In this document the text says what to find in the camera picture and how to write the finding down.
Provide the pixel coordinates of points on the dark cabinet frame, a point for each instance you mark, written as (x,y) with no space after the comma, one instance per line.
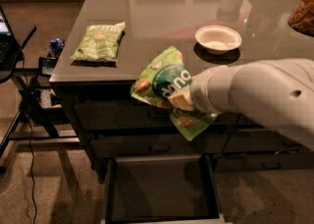
(70,94)

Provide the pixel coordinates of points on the black phone with screen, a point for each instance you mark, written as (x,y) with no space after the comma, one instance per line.
(46,66)

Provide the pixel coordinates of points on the blue can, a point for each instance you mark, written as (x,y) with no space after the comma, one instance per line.
(56,46)

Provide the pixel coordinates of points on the open bottom drawer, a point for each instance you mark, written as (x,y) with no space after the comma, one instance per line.
(165,189)

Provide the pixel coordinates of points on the green dang rice chip bag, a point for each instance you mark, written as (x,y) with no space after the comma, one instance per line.
(161,78)

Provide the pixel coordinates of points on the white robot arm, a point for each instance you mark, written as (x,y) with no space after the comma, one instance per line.
(276,94)

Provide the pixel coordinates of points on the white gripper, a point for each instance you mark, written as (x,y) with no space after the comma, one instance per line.
(200,91)

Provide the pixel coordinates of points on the middle left drawer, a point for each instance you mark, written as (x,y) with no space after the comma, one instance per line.
(172,144)

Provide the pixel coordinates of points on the top left drawer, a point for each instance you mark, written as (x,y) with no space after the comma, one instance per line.
(121,114)

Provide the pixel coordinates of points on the white paper bowl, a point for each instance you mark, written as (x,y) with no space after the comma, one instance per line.
(218,40)

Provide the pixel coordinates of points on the bottom right drawer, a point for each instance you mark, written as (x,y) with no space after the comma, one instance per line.
(264,162)

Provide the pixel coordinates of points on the green jalapeno chip bag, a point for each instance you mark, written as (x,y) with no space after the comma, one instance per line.
(100,43)

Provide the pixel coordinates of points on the middle right drawer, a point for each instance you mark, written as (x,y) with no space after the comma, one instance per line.
(261,140)

